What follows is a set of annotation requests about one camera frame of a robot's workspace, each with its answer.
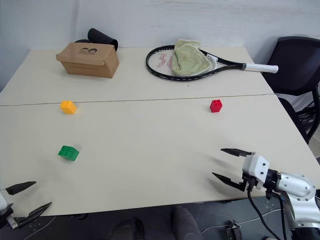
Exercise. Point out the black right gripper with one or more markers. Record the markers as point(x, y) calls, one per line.
point(248, 182)

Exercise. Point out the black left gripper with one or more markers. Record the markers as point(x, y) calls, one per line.
point(10, 217)

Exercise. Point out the green toy block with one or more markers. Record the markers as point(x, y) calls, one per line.
point(68, 152)

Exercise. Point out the red toy block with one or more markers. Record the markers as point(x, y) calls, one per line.
point(215, 105)

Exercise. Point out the yellow toy block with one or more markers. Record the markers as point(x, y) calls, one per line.
point(68, 107)

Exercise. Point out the black tennis racket white grip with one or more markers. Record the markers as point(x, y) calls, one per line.
point(225, 65)

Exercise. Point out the black office chair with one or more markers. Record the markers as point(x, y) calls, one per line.
point(297, 72)

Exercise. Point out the light green towel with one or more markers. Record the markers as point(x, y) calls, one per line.
point(188, 58)

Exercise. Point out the brown cardboard box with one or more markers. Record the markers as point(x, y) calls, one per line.
point(88, 60)

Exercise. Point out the black rolled mat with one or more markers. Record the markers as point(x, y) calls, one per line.
point(100, 38)

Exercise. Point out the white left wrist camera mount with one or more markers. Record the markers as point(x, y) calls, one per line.
point(4, 203)

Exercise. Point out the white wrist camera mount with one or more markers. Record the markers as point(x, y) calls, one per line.
point(4, 203)
point(256, 168)

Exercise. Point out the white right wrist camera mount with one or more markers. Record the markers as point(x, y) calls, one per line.
point(256, 168)

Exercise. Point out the small metal bracket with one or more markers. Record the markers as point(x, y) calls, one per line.
point(234, 229)

